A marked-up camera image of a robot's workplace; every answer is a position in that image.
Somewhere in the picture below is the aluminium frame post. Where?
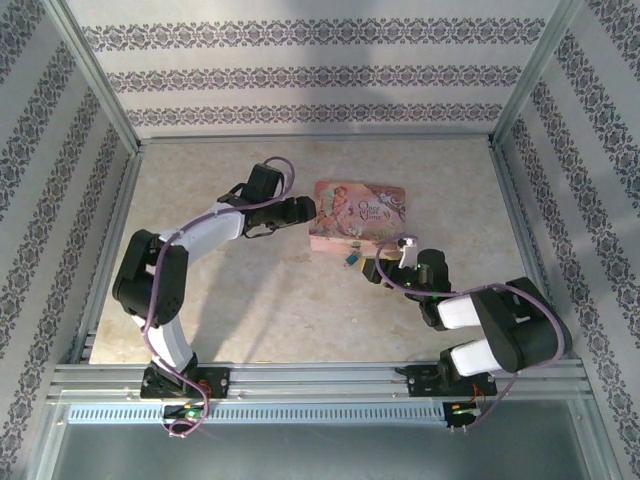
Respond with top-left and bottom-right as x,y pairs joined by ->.
489,0 -> 599,151
42,0 -> 146,156

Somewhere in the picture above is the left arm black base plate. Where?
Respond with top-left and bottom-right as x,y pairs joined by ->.
140,366 -> 232,401

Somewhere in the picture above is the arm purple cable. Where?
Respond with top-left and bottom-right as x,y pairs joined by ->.
374,234 -> 574,435
143,156 -> 297,440

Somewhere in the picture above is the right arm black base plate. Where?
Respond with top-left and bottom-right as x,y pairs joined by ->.
405,364 -> 500,400

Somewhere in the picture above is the grey metal sheet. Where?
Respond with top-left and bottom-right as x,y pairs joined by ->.
47,422 -> 601,480

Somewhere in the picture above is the pink illustrated tin box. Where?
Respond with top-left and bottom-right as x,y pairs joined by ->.
308,180 -> 407,256

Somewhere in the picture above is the aluminium frame side rail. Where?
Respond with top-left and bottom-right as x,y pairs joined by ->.
488,142 -> 579,361
74,142 -> 146,364

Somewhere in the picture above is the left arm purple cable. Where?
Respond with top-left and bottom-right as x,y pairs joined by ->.
143,156 -> 297,440

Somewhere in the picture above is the aluminium frame short rail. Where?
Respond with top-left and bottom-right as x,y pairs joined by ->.
137,133 -> 496,147

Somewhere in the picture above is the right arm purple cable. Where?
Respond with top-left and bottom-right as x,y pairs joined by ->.
374,234 -> 574,435

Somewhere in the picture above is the grey slotted cable duct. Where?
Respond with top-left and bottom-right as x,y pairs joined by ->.
66,402 -> 447,426

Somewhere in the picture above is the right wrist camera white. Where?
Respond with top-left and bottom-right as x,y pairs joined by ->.
397,237 -> 420,269

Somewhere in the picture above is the aluminium mounting rail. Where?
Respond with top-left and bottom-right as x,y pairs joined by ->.
47,362 -> 590,405

